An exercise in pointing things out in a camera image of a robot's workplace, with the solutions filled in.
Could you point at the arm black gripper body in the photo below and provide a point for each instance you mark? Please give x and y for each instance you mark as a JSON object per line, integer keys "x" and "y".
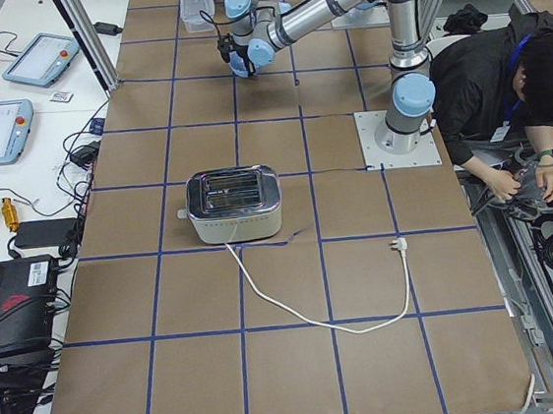
{"x": 240, "y": 51}

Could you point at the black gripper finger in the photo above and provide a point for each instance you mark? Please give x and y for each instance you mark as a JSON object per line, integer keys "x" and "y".
{"x": 251, "y": 69}

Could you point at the blue bowl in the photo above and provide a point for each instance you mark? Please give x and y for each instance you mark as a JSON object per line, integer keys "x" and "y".
{"x": 238, "y": 65}

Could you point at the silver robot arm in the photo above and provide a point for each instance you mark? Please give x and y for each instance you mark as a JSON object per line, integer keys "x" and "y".
{"x": 258, "y": 30}

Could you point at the clear plastic food container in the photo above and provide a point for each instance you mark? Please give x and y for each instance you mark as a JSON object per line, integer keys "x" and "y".
{"x": 190, "y": 14}

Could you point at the cream and chrome toaster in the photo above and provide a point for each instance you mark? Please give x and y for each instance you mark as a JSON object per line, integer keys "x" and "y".
{"x": 234, "y": 204}

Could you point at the black power adapter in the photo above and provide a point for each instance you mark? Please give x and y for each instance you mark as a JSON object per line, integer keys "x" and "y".
{"x": 107, "y": 28}

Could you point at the upper teach pendant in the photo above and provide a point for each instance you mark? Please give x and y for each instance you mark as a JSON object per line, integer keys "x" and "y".
{"x": 44, "y": 60}

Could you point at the person in black hoodie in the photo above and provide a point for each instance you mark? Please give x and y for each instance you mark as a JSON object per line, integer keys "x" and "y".
{"x": 492, "y": 86}

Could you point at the black computer box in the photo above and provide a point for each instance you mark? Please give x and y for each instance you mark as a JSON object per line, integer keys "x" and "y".
{"x": 27, "y": 289}

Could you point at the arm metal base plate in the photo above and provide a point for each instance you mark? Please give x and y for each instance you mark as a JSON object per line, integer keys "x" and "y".
{"x": 385, "y": 149}
{"x": 364, "y": 16}

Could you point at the aluminium frame post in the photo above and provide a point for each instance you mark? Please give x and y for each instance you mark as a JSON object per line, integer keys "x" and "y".
{"x": 78, "y": 22}

